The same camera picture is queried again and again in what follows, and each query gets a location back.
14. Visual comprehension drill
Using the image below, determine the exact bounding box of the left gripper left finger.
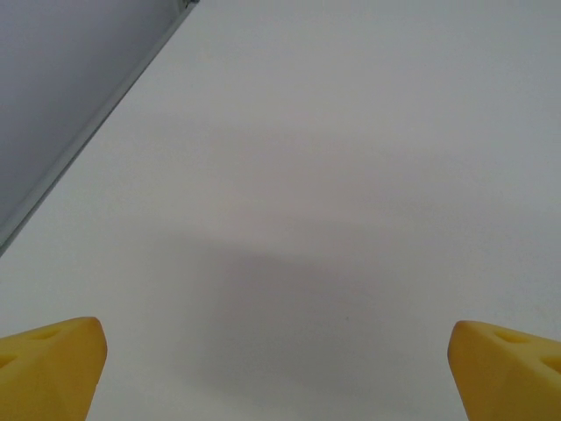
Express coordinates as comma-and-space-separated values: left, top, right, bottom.
0, 316, 109, 421

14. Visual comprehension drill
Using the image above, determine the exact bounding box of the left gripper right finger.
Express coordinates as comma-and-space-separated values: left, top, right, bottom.
447, 319, 561, 421

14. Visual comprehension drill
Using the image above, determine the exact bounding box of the left aluminium table edge rail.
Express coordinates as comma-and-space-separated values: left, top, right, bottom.
0, 0, 202, 260

